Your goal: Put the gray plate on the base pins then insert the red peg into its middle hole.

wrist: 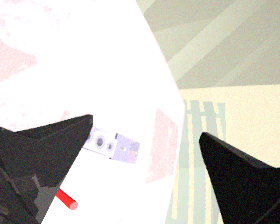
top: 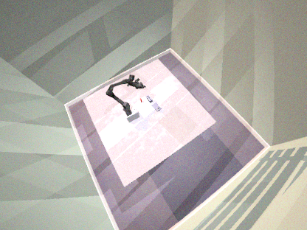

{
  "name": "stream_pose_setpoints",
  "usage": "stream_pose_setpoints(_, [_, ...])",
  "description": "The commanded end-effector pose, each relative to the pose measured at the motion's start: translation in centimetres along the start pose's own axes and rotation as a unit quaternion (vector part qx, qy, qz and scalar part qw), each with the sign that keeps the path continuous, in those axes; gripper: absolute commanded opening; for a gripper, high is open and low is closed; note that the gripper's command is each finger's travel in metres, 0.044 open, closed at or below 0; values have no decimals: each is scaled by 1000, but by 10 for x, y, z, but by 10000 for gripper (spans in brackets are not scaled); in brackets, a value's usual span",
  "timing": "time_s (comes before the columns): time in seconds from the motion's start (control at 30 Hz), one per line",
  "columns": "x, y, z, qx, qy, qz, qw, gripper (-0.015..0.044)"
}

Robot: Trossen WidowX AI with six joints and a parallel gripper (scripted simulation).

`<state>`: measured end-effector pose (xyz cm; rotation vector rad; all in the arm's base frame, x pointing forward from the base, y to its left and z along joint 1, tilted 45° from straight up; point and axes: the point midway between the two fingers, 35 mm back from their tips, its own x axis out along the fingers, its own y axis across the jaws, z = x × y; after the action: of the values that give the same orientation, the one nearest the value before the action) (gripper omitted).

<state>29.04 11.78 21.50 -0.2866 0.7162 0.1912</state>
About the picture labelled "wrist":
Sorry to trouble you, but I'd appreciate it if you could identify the red peg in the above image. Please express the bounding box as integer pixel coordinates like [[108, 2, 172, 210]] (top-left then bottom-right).
[[56, 188, 79, 211]]

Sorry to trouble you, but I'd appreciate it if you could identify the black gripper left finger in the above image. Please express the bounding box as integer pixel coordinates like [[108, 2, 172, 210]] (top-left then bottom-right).
[[0, 114, 94, 223]]

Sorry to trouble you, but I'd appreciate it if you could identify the grey plate with holes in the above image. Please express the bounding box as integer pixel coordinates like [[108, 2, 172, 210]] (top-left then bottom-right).
[[84, 126, 119, 158]]

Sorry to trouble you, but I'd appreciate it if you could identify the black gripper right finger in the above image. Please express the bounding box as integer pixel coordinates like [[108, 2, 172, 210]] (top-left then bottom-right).
[[199, 132, 280, 224]]

